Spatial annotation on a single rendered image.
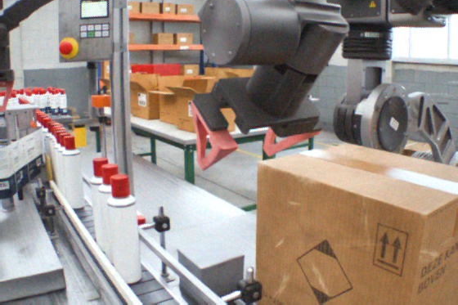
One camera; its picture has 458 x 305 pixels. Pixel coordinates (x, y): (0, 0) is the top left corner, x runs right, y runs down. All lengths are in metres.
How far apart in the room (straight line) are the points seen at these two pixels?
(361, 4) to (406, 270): 0.68
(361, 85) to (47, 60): 7.95
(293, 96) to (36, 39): 8.33
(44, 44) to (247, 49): 8.39
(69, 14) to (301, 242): 0.85
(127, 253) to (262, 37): 0.53
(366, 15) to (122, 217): 0.71
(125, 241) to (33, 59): 7.97
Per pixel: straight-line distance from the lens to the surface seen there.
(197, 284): 0.61
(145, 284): 0.77
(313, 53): 0.35
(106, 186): 0.79
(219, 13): 0.31
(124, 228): 0.72
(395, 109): 1.03
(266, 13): 0.30
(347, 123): 1.03
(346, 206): 0.53
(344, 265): 0.57
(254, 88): 0.39
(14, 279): 0.86
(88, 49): 1.13
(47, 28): 8.68
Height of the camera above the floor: 1.28
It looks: 11 degrees down
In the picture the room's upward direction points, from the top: straight up
